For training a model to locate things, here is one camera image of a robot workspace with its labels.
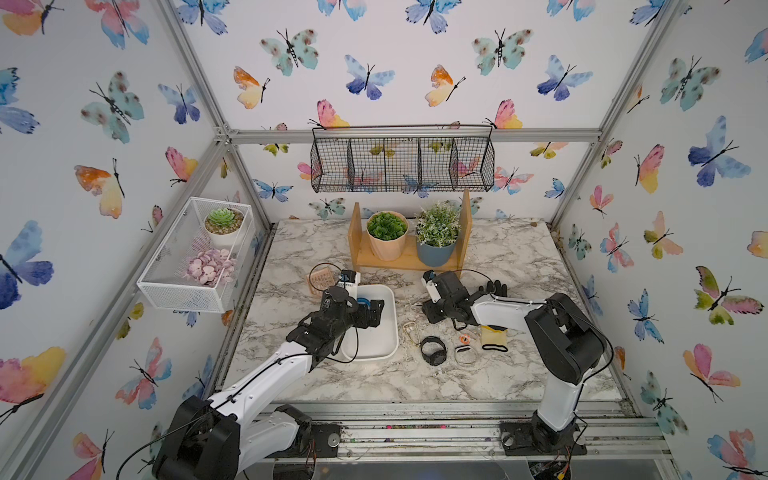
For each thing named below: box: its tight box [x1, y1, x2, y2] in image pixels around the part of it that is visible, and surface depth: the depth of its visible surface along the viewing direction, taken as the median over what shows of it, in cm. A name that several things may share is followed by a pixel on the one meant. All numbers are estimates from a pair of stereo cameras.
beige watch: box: [480, 325, 509, 352], surface depth 91 cm
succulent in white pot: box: [203, 207, 244, 247], surface depth 73 cm
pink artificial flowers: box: [182, 249, 237, 286], surface depth 64 cm
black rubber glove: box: [470, 280, 508, 302], surface depth 103 cm
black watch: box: [420, 336, 447, 367], surface depth 90 cm
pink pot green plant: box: [366, 210, 409, 262], surface depth 96 cm
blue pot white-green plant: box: [415, 200, 461, 267], surface depth 90 cm
